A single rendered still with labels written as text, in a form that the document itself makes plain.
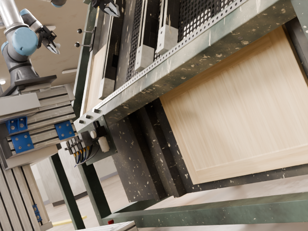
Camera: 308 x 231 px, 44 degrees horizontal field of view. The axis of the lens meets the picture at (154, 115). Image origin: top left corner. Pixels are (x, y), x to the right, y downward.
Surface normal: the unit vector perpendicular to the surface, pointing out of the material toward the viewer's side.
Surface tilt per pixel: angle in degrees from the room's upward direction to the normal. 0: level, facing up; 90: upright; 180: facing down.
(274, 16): 150
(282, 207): 90
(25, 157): 90
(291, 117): 90
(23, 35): 97
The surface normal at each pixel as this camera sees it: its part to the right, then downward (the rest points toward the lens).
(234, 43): -0.08, 0.94
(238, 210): -0.79, 0.26
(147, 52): 0.50, -0.26
